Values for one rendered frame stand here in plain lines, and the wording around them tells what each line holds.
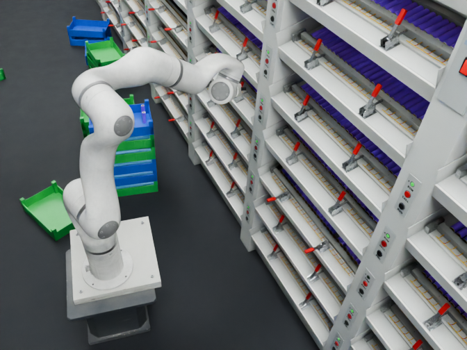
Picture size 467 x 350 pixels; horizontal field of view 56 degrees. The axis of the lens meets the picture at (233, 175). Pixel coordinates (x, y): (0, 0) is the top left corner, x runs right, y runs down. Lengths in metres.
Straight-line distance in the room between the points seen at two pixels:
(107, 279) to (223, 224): 0.80
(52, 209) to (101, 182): 1.16
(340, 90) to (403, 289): 0.59
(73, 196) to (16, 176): 1.29
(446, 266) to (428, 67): 0.47
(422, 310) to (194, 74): 0.92
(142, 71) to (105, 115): 0.16
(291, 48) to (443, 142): 0.64
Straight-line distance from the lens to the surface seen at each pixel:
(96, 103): 1.21
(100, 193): 1.37
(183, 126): 2.72
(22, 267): 2.30
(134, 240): 1.85
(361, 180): 1.32
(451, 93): 1.00
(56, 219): 2.44
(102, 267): 1.67
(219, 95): 1.46
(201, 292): 2.08
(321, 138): 1.43
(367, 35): 1.18
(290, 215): 1.70
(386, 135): 1.18
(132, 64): 1.22
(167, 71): 1.26
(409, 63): 1.09
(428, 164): 1.09
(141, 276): 1.75
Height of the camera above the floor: 1.76
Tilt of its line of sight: 43 degrees down
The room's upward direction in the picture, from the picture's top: 5 degrees clockwise
